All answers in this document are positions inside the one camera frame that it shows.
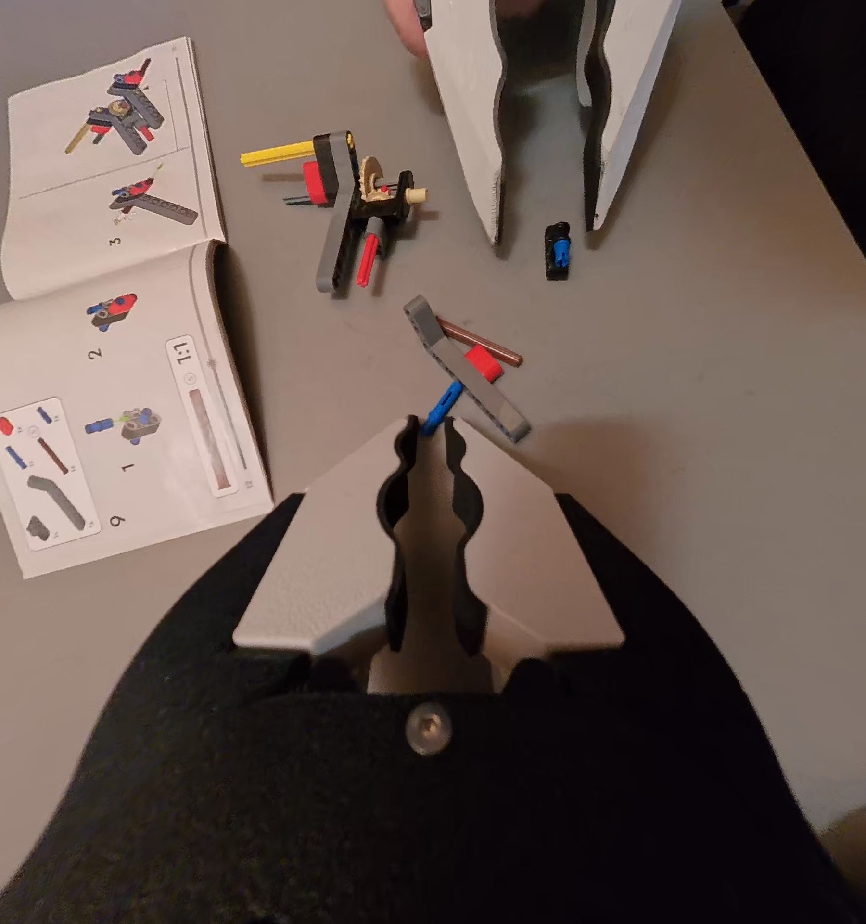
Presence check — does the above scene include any partly built lego assembly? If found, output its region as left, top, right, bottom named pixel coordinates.
left=240, top=130, right=431, bottom=297

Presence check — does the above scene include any black lego connector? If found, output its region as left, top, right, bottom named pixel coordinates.
left=545, top=221, right=573, bottom=282

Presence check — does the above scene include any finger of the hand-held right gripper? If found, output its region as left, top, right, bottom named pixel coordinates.
left=576, top=0, right=684, bottom=233
left=422, top=0, right=512, bottom=246

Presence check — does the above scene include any open lego instruction booklet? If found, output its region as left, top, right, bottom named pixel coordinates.
left=0, top=36, right=275, bottom=580

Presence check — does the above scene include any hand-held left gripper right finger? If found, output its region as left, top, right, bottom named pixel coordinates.
left=444, top=417, right=626, bottom=694

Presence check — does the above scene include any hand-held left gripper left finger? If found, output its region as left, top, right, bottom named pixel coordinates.
left=231, top=414, right=421, bottom=694

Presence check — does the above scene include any person's right hand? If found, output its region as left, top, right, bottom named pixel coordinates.
left=386, top=0, right=431, bottom=60

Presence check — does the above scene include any brown lego axle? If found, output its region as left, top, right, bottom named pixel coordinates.
left=436, top=316, right=525, bottom=368

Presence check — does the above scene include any grey bent lego liftarm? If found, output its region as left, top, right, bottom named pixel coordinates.
left=403, top=295, right=534, bottom=445

